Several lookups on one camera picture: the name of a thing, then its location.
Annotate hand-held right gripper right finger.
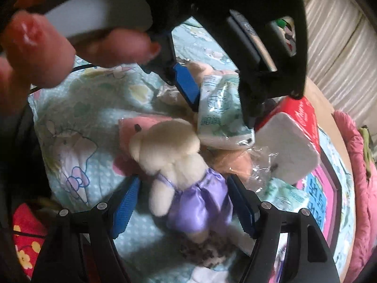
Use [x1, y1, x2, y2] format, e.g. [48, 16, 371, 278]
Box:
[226, 175, 339, 283]

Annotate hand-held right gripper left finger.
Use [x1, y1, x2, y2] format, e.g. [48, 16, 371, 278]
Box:
[31, 177, 142, 283]

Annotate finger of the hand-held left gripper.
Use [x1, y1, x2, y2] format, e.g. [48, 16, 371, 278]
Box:
[141, 31, 201, 112]
[177, 0, 309, 128]

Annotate green printed tissue packet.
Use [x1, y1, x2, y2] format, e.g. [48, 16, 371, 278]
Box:
[256, 178, 310, 213]
[197, 74, 257, 148]

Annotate cream plush bear purple dress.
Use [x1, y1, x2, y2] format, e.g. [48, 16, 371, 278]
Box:
[130, 119, 236, 242]

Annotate pink plush toy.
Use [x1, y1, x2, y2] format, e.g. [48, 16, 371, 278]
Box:
[116, 116, 174, 177]

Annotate black framed gift box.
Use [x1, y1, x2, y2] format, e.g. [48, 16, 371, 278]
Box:
[295, 150, 344, 251]

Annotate cream plush bear pink bow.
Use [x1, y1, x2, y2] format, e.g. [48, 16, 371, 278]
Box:
[185, 60, 239, 81]

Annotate clear plastic snack bag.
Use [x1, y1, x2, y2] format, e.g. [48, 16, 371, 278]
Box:
[203, 146, 280, 191]

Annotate leopard print plush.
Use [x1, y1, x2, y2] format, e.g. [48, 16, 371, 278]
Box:
[180, 236, 228, 269]

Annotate cat printed blue blanket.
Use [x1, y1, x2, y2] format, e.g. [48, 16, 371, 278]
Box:
[28, 18, 357, 283]

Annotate red tissue pack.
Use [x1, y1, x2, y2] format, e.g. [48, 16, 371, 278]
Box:
[255, 96, 321, 180]

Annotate white curtain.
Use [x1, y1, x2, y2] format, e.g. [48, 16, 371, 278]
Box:
[303, 0, 377, 118]

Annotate red floral cloth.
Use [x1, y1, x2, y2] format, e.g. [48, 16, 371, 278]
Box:
[12, 203, 50, 280]

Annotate pink quilt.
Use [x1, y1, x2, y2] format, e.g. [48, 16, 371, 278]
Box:
[332, 110, 377, 278]

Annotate green cloth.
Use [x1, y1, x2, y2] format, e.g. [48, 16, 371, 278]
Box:
[358, 125, 377, 166]

